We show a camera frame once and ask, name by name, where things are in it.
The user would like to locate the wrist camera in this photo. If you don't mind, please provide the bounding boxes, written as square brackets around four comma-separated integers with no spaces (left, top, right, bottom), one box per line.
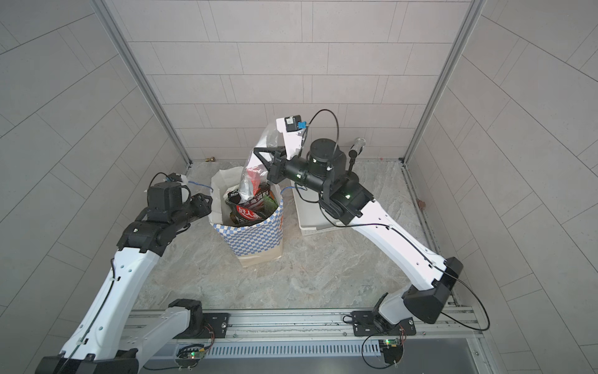
[146,172,191,211]
[276,115,307,160]

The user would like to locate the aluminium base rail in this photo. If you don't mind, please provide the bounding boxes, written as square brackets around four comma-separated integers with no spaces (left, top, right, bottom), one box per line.
[152,305,482,367]

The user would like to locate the checkered paper bag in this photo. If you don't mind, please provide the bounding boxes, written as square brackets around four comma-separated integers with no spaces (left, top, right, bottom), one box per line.
[187,162,285,267]

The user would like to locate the right circuit board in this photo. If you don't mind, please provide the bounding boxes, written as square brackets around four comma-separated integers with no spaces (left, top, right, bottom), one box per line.
[378,339,404,366]

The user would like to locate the circuit board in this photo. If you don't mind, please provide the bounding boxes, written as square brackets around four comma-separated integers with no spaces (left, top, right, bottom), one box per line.
[378,339,404,366]
[177,344,210,361]

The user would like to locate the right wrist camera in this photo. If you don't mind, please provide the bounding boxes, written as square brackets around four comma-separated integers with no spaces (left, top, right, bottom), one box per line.
[276,115,307,160]

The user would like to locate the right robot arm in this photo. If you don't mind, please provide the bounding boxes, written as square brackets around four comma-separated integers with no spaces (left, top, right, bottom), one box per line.
[254,139,463,329]

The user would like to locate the black microphone stand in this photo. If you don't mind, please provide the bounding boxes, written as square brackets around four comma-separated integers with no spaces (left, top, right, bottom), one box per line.
[347,157,356,174]

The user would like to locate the left circuit board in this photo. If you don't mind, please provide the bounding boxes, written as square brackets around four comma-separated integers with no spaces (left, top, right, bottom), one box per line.
[177,344,210,361]

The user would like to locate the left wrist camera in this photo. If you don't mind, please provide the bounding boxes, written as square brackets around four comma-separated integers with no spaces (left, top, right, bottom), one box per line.
[146,172,191,211]

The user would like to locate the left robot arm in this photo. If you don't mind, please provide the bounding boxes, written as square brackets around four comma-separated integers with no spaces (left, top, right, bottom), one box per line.
[36,178,213,373]

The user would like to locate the black red seasoning packet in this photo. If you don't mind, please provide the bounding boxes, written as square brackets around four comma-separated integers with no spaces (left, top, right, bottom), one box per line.
[224,183,275,227]

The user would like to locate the white perforated plastic basket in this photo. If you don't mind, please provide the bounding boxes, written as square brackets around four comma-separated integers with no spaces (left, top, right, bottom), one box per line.
[292,186,342,235]

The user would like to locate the clear plastic seasoning packet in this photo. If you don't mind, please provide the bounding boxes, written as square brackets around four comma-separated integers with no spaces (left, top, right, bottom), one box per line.
[238,122,284,203]

